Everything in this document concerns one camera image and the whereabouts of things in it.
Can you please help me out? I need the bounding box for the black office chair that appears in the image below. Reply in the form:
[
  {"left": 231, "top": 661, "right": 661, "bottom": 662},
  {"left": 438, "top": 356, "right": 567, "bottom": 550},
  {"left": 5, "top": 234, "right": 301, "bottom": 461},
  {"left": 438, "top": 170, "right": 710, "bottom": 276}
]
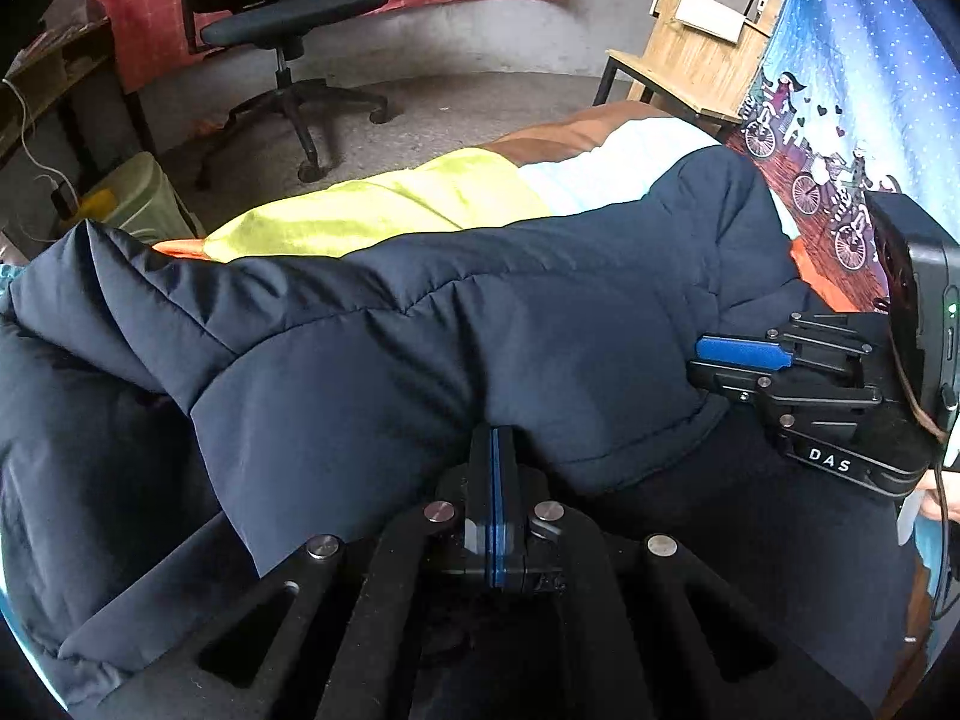
[{"left": 171, "top": 0, "right": 391, "bottom": 185}]

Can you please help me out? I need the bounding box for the green waste bin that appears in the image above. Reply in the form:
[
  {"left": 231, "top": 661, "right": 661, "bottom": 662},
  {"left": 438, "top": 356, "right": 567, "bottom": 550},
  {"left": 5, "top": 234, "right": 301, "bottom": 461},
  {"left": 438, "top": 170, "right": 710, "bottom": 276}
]
[{"left": 79, "top": 151, "right": 203, "bottom": 245}]

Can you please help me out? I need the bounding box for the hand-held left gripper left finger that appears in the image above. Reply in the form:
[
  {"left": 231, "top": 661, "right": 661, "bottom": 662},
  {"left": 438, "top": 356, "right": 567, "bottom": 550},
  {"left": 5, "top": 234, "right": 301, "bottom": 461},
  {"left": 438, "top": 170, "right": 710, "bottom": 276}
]
[{"left": 97, "top": 424, "right": 496, "bottom": 720}]

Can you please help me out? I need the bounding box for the navy padded jacket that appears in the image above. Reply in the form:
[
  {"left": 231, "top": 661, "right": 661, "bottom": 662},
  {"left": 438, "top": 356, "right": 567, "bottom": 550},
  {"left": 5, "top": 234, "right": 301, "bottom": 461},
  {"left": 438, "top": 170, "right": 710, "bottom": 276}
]
[{"left": 0, "top": 144, "right": 931, "bottom": 720}]

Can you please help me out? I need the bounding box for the white cable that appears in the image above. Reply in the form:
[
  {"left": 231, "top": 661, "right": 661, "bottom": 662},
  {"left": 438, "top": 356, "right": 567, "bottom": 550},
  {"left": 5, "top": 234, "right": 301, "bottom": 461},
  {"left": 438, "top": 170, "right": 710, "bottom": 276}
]
[{"left": 0, "top": 79, "right": 72, "bottom": 196}]

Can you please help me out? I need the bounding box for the white box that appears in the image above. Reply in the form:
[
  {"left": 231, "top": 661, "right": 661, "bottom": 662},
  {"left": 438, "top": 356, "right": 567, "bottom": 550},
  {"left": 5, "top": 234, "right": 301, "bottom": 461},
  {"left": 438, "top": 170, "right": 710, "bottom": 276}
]
[{"left": 675, "top": 0, "right": 747, "bottom": 42}]

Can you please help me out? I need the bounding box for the blue bicycle print curtain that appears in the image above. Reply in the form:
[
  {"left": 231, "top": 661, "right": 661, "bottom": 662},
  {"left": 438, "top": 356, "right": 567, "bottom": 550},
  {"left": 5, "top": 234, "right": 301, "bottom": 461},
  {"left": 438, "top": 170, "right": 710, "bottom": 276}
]
[{"left": 724, "top": 0, "right": 960, "bottom": 312}]

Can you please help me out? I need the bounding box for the wooden side stand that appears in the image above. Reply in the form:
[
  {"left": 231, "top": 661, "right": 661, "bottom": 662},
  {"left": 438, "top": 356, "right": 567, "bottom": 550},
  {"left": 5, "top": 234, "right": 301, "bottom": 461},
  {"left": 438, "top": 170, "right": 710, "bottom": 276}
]
[{"left": 592, "top": 0, "right": 785, "bottom": 140}]

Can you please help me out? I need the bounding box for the colourful striped bedsheet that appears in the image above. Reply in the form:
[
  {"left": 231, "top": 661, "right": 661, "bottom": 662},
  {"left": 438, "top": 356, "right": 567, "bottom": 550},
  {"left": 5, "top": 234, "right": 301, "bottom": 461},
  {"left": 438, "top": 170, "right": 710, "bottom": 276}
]
[{"left": 0, "top": 103, "right": 935, "bottom": 713}]

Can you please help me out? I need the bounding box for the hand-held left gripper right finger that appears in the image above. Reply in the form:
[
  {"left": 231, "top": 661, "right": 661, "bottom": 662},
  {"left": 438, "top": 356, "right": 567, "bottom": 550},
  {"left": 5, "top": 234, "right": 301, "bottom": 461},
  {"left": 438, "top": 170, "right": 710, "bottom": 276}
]
[{"left": 491, "top": 424, "right": 875, "bottom": 720}]

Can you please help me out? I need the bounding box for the wooden desk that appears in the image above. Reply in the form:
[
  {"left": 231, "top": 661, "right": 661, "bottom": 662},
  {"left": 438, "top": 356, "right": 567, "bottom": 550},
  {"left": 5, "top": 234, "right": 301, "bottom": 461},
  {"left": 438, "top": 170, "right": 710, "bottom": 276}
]
[{"left": 0, "top": 15, "right": 155, "bottom": 188}]

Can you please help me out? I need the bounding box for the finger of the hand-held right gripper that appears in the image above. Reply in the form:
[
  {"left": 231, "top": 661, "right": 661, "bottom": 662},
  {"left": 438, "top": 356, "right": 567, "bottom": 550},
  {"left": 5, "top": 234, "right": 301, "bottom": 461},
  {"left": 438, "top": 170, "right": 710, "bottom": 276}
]
[
  {"left": 687, "top": 360, "right": 884, "bottom": 430},
  {"left": 694, "top": 311, "right": 877, "bottom": 385}
]

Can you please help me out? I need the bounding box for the person's right hand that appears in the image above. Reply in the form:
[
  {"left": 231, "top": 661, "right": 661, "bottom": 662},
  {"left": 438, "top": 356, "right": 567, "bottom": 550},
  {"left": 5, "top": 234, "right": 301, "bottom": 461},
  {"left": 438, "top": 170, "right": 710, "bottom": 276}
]
[{"left": 915, "top": 469, "right": 960, "bottom": 523}]

